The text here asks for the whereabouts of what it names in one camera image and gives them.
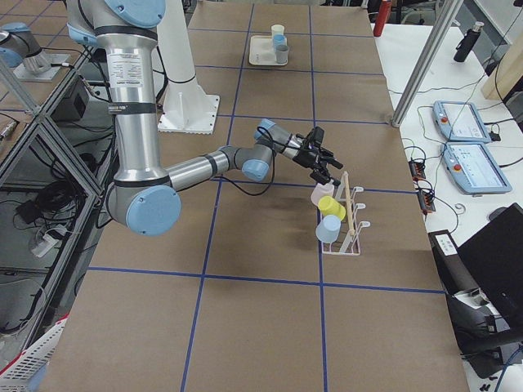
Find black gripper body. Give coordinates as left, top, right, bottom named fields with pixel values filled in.
left=293, top=136, right=327, bottom=174

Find pink plastic cup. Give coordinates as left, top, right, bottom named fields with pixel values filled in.
left=311, top=183, right=334, bottom=206

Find yellow plastic cup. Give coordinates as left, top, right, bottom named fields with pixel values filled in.
left=317, top=195, right=346, bottom=221

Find light blue plastic cup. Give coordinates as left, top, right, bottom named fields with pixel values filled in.
left=315, top=215, right=341, bottom=243

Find cream plastic cup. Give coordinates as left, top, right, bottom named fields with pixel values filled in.
left=270, top=24, right=284, bottom=36

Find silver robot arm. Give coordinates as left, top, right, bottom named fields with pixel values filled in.
left=66, top=1, right=339, bottom=236

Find grey plastic cup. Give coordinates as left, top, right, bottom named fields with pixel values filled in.
left=275, top=44, right=289, bottom=65

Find cream plastic tray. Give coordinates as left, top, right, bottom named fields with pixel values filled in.
left=248, top=35, right=283, bottom=66

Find far blue teach pendant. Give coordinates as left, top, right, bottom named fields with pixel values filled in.
left=432, top=100, right=491, bottom=143

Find blue teach pendant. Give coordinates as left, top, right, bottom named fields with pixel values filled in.
left=432, top=100, right=491, bottom=143
left=441, top=142, right=512, bottom=195

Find near blue teach pendant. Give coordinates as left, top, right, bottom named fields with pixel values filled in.
left=441, top=142, right=512, bottom=195

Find red cylinder bottle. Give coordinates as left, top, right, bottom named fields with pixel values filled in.
left=373, top=0, right=391, bottom=38

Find black water bottle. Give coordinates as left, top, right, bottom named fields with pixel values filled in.
left=453, top=21, right=484, bottom=63

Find black computer monitor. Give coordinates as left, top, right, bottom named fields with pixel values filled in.
left=458, top=203, right=522, bottom=327

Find white wire cup rack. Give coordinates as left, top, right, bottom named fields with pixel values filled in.
left=318, top=171, right=370, bottom=256

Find aluminium frame post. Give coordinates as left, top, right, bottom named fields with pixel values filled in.
left=391, top=0, right=463, bottom=127

